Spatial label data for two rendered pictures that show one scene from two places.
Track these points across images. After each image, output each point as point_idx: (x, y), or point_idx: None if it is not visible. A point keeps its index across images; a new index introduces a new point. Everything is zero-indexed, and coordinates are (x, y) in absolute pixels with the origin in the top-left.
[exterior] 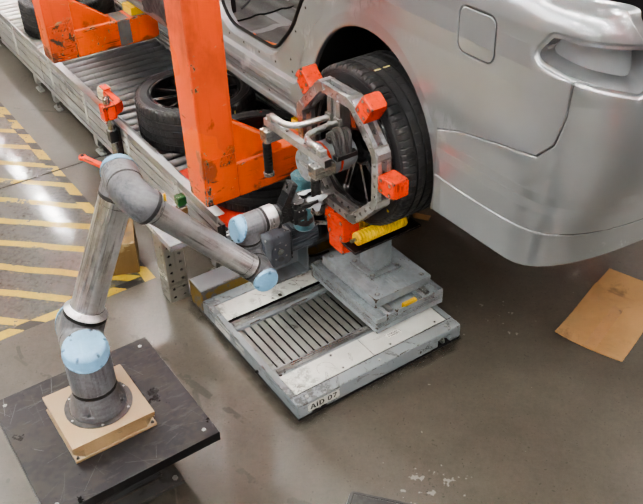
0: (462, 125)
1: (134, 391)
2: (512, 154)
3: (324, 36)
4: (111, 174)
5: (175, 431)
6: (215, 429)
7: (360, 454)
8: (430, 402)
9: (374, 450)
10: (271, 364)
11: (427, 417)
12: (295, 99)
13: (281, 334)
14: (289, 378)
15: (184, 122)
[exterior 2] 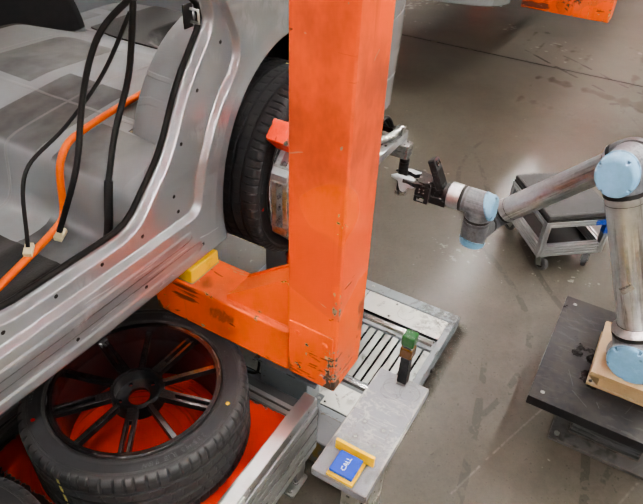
0: None
1: (604, 343)
2: (394, 23)
3: (243, 92)
4: None
5: (594, 319)
6: (568, 298)
7: (457, 287)
8: (382, 266)
9: (448, 282)
10: (423, 355)
11: (398, 264)
12: (200, 234)
13: (380, 362)
14: (434, 332)
15: (347, 293)
